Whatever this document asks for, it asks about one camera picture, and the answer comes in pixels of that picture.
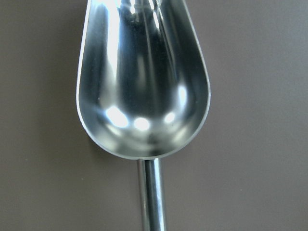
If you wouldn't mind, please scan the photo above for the metal ice scoop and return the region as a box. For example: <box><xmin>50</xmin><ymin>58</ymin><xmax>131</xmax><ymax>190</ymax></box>
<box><xmin>76</xmin><ymin>0</ymin><xmax>211</xmax><ymax>231</ymax></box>

